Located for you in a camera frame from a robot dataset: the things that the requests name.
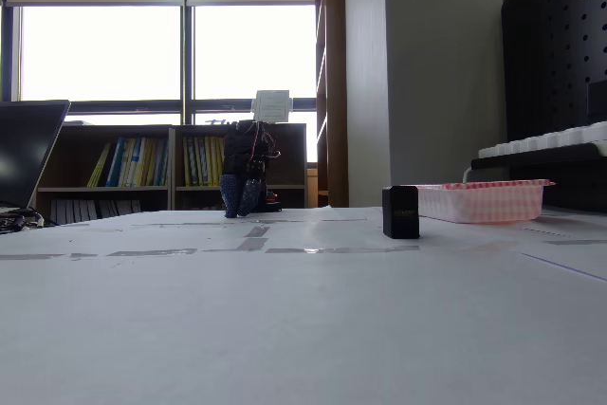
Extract black pegboard panel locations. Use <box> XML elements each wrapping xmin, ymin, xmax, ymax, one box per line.
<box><xmin>501</xmin><ymin>0</ymin><xmax>607</xmax><ymax>143</ymax></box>

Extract dark window frame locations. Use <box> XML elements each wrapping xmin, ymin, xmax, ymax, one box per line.
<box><xmin>0</xmin><ymin>2</ymin><xmax>319</xmax><ymax>127</ymax></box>

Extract blue book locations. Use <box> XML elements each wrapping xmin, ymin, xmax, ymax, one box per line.
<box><xmin>105</xmin><ymin>137</ymin><xmax>126</xmax><ymax>189</ymax></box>

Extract white paper sign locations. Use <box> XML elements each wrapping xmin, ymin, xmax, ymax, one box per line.
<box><xmin>251</xmin><ymin>88</ymin><xmax>294</xmax><ymax>124</ymax></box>

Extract tangled dark cables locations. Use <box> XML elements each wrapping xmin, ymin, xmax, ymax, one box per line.
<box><xmin>0</xmin><ymin>209</ymin><xmax>47</xmax><ymax>236</ymax></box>

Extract tall wooden shelf unit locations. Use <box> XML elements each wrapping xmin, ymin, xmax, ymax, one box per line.
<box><xmin>314</xmin><ymin>0</ymin><xmax>350</xmax><ymax>210</ymax></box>

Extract thin servo wire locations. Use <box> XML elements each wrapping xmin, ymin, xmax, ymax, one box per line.
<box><xmin>255</xmin><ymin>120</ymin><xmax>283</xmax><ymax>160</ymax></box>

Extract white power strip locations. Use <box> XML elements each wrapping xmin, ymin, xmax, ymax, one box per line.
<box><xmin>477</xmin><ymin>120</ymin><xmax>607</xmax><ymax>160</ymax></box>

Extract dark laptop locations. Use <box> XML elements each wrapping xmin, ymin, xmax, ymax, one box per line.
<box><xmin>0</xmin><ymin>100</ymin><xmax>72</xmax><ymax>217</ymax></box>

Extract low wooden bookcase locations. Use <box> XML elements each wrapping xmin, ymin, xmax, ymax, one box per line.
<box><xmin>169</xmin><ymin>122</ymin><xmax>308</xmax><ymax>212</ymax></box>
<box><xmin>35</xmin><ymin>123</ymin><xmax>173</xmax><ymax>227</ymax></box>

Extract leaning yellow book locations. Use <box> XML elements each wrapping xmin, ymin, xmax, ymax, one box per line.
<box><xmin>86</xmin><ymin>141</ymin><xmax>112</xmax><ymax>189</ymax></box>

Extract pink checked plastic tray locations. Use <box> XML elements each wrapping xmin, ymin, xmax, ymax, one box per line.
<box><xmin>413</xmin><ymin>178</ymin><xmax>557</xmax><ymax>225</ymax></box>

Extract small black box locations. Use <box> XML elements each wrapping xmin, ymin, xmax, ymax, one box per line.
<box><xmin>381</xmin><ymin>184</ymin><xmax>421</xmax><ymax>240</ymax></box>

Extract clear adhesive tape strip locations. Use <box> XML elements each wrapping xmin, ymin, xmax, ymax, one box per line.
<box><xmin>0</xmin><ymin>245</ymin><xmax>421</xmax><ymax>264</ymax></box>
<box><xmin>234</xmin><ymin>225</ymin><xmax>272</xmax><ymax>253</ymax></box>

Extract dark grey box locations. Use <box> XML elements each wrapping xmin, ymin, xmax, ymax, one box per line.
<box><xmin>585</xmin><ymin>79</ymin><xmax>607</xmax><ymax>124</ymax></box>

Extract black desk shelf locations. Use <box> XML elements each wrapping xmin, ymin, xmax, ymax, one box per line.
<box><xmin>469</xmin><ymin>142</ymin><xmax>607</xmax><ymax>214</ymax></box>

